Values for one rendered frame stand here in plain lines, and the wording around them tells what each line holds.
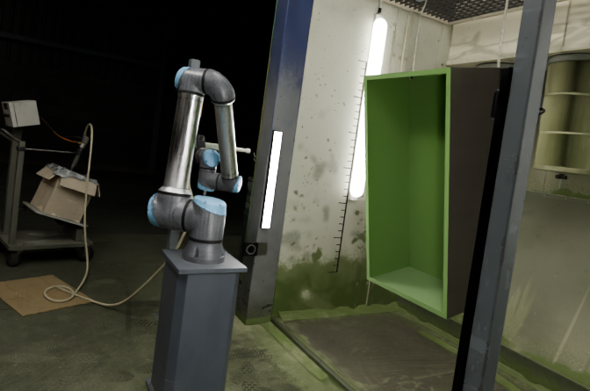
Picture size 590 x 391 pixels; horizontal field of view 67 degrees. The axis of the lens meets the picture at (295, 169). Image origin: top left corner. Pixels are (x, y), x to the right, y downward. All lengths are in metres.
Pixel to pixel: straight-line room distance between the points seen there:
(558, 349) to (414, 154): 1.34
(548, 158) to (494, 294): 2.15
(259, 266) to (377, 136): 1.12
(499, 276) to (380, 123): 1.68
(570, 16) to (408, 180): 1.38
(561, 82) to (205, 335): 2.52
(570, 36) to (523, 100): 2.16
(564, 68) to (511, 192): 2.23
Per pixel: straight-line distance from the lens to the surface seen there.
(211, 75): 2.06
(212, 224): 1.97
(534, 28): 1.14
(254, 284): 2.98
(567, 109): 3.21
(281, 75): 2.87
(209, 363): 2.12
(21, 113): 4.10
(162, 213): 2.04
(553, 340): 3.09
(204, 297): 1.99
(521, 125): 1.09
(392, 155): 2.73
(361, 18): 3.25
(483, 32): 3.64
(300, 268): 3.11
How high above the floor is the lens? 1.20
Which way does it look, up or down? 3 degrees down
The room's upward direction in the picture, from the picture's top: 8 degrees clockwise
